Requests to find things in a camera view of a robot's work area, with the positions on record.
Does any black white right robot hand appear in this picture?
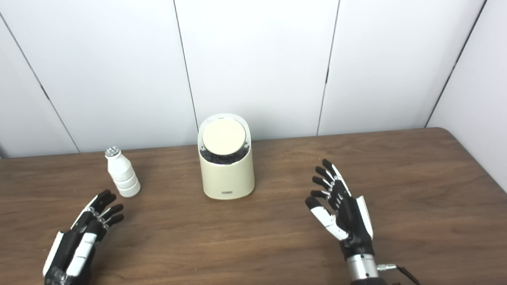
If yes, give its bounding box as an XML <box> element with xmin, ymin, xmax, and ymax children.
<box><xmin>305</xmin><ymin>159</ymin><xmax>375</xmax><ymax>260</ymax></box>

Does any small white plastic bottle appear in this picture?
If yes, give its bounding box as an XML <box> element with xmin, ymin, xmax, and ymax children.
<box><xmin>105</xmin><ymin>146</ymin><xmax>141</xmax><ymax>198</ymax></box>

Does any cream-colored round bin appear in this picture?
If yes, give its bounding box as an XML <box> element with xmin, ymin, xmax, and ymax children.
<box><xmin>198</xmin><ymin>114</ymin><xmax>255</xmax><ymax>200</ymax></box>

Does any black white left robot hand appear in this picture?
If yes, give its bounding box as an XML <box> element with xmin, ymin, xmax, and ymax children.
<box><xmin>43</xmin><ymin>189</ymin><xmax>125</xmax><ymax>285</ymax></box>

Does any cream round bin lid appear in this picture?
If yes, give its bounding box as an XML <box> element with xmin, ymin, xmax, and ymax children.
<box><xmin>202</xmin><ymin>118</ymin><xmax>247</xmax><ymax>156</ymax></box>

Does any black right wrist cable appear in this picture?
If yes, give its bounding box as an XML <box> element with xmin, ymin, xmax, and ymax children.
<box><xmin>376</xmin><ymin>263</ymin><xmax>421</xmax><ymax>285</ymax></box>

